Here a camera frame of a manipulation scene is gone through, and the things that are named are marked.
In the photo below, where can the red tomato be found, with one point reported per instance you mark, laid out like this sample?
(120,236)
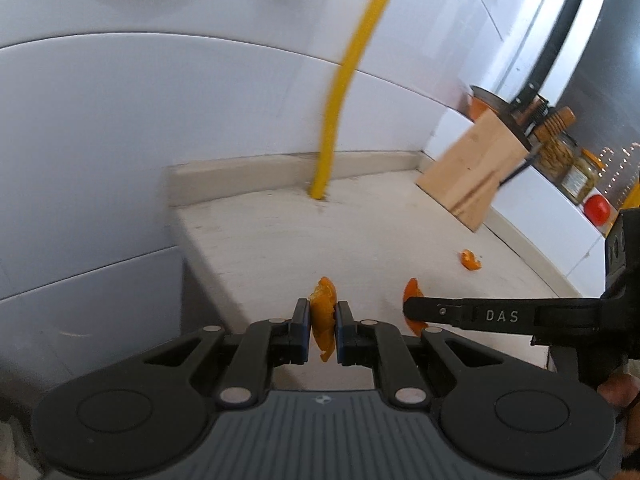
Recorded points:
(597,209)

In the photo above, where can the wooden knife block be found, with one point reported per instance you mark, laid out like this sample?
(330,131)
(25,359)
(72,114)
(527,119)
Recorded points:
(470,170)

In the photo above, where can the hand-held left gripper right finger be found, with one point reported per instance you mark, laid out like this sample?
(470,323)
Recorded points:
(344,332)

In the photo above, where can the small orange peel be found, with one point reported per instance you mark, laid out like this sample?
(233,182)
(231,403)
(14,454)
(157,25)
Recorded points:
(471,261)

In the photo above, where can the glass pickle jar orange lid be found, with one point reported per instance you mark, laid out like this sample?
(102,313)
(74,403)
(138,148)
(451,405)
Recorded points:
(577,180)

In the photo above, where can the dark steel cleaver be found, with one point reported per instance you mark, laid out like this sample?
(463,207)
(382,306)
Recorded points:
(495,102)

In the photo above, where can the window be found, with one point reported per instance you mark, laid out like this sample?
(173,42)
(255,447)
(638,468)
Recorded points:
(620,85)

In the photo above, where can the curled orange peel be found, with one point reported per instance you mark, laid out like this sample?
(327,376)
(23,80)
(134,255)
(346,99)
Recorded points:
(412,290)

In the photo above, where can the person's right hand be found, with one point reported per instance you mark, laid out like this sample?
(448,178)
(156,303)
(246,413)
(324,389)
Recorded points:
(622,392)

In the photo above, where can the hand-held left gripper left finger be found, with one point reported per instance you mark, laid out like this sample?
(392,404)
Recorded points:
(301,332)

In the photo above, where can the glass jar with pasta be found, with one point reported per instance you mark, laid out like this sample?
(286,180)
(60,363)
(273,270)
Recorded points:
(555,157)

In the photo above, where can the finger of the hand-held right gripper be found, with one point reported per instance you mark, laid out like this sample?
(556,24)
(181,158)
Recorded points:
(475,315)

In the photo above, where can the orange round object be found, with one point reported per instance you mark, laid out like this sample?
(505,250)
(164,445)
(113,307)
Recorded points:
(477,109)

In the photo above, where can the large orange peel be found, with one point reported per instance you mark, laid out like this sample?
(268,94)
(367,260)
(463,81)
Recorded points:
(322,320)

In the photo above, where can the yellow pipe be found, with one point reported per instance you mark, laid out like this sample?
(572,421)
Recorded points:
(350,67)

